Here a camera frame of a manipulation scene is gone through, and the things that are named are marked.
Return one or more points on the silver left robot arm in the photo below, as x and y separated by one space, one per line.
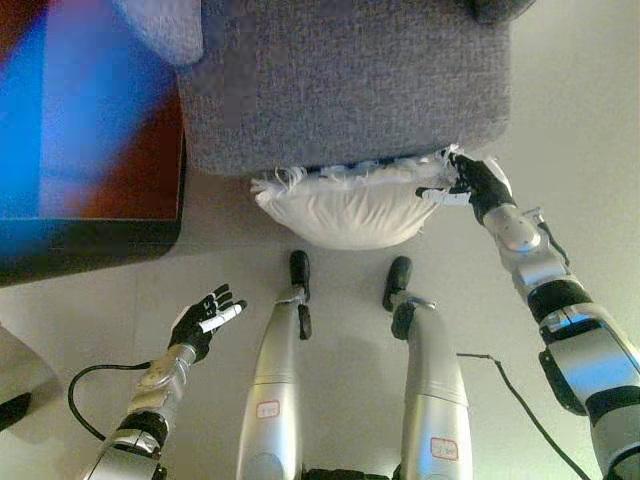
136 420

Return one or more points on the silver right robot leg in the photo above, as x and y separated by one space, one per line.
430 385

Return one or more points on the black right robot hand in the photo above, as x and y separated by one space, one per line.
481 183

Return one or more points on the grey fabric sofa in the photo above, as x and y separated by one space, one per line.
350 85

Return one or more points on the dark glossy coffee table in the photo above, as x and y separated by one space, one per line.
85 135

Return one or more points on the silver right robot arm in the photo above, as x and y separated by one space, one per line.
565 320

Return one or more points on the white fringed pillow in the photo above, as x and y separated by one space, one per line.
350 206

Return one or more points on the silver left robot leg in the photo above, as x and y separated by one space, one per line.
278 385

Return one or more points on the light grey cushion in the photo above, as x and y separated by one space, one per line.
165 30

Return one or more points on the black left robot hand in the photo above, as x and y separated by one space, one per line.
192 324

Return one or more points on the silver robot leg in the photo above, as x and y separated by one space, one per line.
278 385
430 385

